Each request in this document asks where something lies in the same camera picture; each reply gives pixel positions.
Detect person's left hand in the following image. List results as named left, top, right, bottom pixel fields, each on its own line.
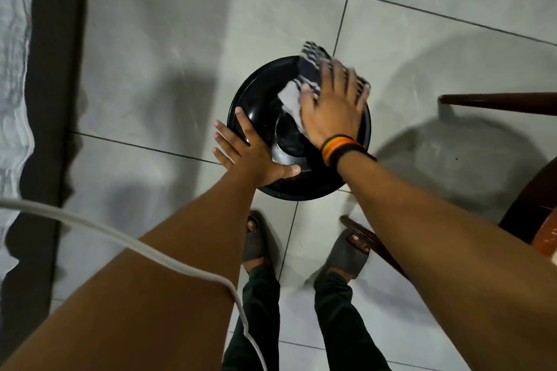
left=212, top=107, right=302, bottom=189

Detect person's right hand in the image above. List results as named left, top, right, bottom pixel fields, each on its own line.
left=299, top=59, right=371, bottom=149

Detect black white striped cloth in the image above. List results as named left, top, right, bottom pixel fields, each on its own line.
left=278, top=41, right=371, bottom=134

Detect person's right forearm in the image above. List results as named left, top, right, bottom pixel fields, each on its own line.
left=337, top=151, right=557, bottom=371

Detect person's left forearm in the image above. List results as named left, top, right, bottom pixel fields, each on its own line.
left=0, top=174, right=267, bottom=371

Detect orange striped wristband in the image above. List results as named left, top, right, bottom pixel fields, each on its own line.
left=320, top=134, right=358, bottom=166

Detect black wristband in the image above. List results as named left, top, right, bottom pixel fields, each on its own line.
left=327, top=142, right=377, bottom=173

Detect grey left slipper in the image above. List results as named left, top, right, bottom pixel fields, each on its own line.
left=240, top=210, right=274, bottom=272

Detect grey slipper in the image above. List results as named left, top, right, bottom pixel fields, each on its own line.
left=240, top=210, right=274, bottom=272
left=314, top=229, right=371, bottom=291

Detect grey right slipper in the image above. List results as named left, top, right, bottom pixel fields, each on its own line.
left=314, top=229, right=371, bottom=291

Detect dark green trousers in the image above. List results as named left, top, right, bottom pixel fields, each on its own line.
left=221, top=264, right=392, bottom=371

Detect dark bed base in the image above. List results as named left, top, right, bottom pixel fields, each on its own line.
left=0, top=0, right=93, bottom=363

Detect brown wooden chair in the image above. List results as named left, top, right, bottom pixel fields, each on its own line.
left=339, top=92, right=557, bottom=281

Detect white bed sheet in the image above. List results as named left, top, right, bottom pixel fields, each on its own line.
left=0, top=0, right=36, bottom=282

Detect white cable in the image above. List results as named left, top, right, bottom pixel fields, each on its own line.
left=0, top=197, right=269, bottom=371

